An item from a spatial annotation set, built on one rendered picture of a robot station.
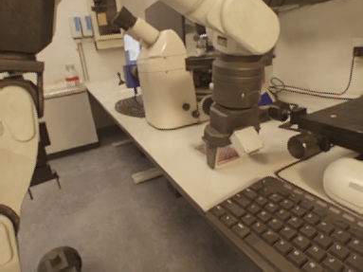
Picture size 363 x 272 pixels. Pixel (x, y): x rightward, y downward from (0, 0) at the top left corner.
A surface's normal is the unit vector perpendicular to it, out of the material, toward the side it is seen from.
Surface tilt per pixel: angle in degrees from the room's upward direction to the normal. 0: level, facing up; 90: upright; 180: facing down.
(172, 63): 90
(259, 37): 102
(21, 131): 90
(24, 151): 90
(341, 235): 5
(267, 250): 5
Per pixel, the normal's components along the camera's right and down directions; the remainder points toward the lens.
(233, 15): 0.40, 0.43
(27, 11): 0.61, 0.37
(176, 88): 0.44, 0.22
